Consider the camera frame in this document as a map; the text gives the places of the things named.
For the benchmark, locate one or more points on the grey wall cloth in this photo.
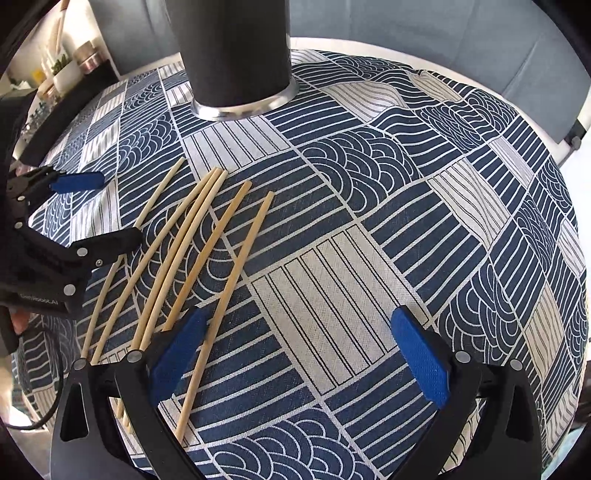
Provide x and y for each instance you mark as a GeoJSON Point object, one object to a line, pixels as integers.
{"type": "Point", "coordinates": [415, 27]}

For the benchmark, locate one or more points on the black side shelf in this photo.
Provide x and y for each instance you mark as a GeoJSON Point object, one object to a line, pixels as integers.
{"type": "Point", "coordinates": [78, 110]}

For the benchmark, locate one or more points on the black cylindrical utensil holder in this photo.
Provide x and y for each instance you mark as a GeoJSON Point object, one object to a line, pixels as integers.
{"type": "Point", "coordinates": [231, 50]}

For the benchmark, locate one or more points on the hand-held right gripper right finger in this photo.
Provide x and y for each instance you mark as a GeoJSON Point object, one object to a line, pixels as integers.
{"type": "Point", "coordinates": [422, 357]}

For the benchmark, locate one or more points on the person's left hand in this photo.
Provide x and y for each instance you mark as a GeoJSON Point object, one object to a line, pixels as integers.
{"type": "Point", "coordinates": [19, 323]}

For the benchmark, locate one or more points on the pink candle jar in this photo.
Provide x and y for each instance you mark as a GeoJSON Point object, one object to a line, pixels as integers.
{"type": "Point", "coordinates": [87, 57]}

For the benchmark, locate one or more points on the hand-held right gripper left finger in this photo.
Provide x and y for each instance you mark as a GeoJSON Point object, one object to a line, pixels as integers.
{"type": "Point", "coordinates": [180, 355]}

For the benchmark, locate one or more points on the black wall socket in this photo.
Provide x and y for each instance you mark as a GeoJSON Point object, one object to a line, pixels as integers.
{"type": "Point", "coordinates": [575, 138]}

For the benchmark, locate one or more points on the small potted plant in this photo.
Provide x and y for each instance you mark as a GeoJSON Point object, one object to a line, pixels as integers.
{"type": "Point", "coordinates": [64, 76]}

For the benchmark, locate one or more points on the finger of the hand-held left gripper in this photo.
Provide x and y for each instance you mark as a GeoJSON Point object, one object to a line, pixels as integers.
{"type": "Point", "coordinates": [76, 181]}
{"type": "Point", "coordinates": [117, 242]}

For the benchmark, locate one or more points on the blue white patterned tablecloth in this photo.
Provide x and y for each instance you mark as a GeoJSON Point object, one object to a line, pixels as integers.
{"type": "Point", "coordinates": [369, 230]}

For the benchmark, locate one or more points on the bunch of wooden chopsticks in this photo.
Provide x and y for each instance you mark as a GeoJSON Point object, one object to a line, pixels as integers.
{"type": "Point", "coordinates": [240, 277]}

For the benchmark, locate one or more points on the glass tray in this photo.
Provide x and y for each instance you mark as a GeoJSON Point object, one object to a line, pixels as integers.
{"type": "Point", "coordinates": [39, 117]}

